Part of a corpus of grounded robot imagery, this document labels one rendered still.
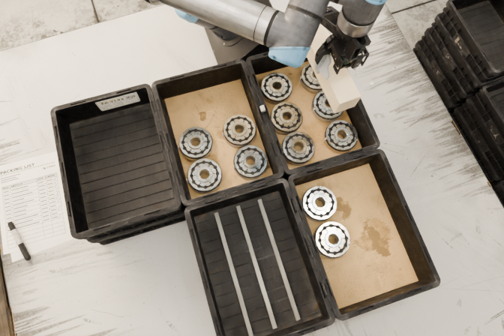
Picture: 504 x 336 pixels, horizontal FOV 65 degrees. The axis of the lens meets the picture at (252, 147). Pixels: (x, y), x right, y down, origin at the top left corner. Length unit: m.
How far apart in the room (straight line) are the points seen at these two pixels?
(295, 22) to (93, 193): 0.80
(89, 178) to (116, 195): 0.10
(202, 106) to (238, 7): 0.54
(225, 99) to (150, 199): 0.40
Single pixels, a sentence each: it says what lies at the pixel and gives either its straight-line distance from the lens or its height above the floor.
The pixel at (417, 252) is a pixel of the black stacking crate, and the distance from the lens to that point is 1.22.
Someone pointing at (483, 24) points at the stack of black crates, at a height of 0.49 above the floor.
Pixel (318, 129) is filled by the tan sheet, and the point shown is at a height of 0.83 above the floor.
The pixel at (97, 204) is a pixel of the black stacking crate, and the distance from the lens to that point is 1.27.
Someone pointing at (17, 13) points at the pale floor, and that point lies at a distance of 2.84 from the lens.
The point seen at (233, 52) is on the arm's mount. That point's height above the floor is 0.81.
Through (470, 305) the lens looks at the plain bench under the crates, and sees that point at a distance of 1.50.
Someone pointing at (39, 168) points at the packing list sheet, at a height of 0.70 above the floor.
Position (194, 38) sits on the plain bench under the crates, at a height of 0.70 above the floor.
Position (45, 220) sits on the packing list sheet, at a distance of 1.46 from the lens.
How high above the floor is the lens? 2.01
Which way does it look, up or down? 71 degrees down
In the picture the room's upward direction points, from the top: 6 degrees clockwise
